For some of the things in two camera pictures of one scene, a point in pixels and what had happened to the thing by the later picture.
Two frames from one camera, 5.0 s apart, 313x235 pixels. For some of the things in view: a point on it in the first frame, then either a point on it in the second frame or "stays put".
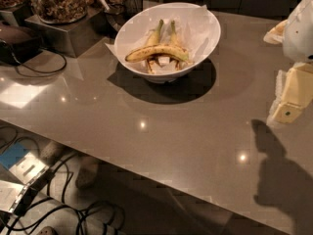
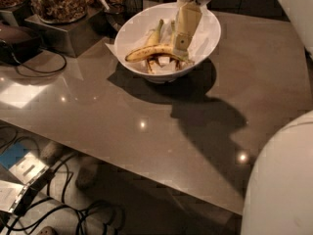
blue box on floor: (13, 155) stays put
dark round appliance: (18, 45) stays put
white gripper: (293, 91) to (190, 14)
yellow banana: (157, 49) stays put
